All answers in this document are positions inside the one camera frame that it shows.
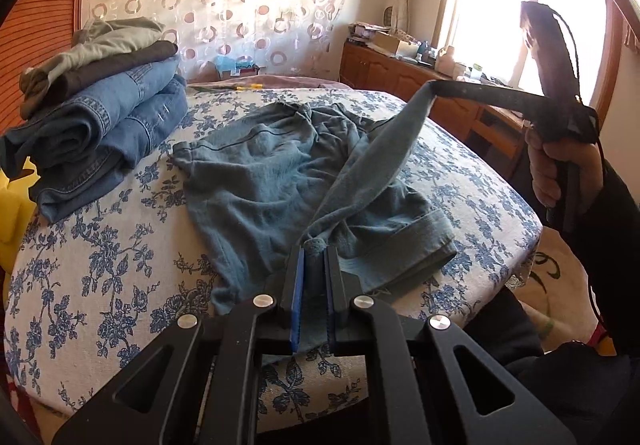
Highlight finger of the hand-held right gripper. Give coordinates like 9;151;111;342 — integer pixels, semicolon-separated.
427;78;539;119

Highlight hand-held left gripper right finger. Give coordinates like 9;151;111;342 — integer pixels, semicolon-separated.
322;249;577;445

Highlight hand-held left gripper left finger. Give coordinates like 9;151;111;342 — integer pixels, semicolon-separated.
52;245;308;445

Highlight teal pants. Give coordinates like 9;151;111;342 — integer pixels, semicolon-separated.
170;82;458;361

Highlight person's right forearm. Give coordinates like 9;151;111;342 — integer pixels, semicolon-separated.
567;158;640;366

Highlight person's right hand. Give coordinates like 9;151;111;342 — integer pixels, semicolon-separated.
525;125;607;208

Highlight white bottle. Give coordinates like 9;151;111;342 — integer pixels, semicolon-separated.
435;45;458;73

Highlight window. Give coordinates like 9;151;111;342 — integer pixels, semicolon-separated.
440;0;621;101

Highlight wooden cabinet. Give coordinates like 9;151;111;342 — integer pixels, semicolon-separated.
340;40;531;181

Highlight cardboard box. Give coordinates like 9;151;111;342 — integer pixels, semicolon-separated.
372;32;402;54

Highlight beige patterned rug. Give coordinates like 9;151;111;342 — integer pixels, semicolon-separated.
505;225;601;346

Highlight blue floral blanket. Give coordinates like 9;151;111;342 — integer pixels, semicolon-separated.
2;88;543;426

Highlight stack of folded clothes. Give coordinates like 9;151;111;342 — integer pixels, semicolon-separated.
70;59;188;166

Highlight person's dark trouser leg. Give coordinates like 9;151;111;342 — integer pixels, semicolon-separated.
480;285;640;445

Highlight dark blue folded jeans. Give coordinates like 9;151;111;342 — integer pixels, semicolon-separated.
0;95;136;222

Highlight yellow foam object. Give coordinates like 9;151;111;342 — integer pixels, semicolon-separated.
0;160;38;271

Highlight dark brown folded garment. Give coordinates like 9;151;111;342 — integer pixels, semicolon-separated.
37;41;180;101

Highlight grey-green folded garment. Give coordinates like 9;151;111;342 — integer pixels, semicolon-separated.
20;18;166;118

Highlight wooden wardrobe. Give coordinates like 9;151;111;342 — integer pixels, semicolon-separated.
0;0;96;136

